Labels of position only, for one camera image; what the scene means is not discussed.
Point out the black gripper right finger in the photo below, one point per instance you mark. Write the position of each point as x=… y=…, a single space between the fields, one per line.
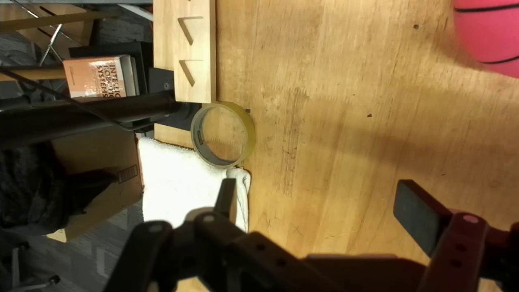
x=420 y=215

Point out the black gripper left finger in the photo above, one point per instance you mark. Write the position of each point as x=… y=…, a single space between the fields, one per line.
x=226 y=199

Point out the pink mini basketball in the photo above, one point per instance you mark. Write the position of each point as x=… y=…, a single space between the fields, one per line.
x=489 y=32

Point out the white folded cloth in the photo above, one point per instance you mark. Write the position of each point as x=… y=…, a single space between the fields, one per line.
x=177 y=181

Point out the clear yellow tape roll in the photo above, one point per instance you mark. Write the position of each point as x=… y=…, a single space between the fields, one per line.
x=224 y=134

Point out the orange book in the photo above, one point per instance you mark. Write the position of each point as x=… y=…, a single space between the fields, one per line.
x=103 y=77

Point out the wooden slotted block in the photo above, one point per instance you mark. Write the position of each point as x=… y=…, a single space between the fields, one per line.
x=184 y=33

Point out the black backpack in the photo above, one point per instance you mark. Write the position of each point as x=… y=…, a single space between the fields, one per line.
x=38 y=192

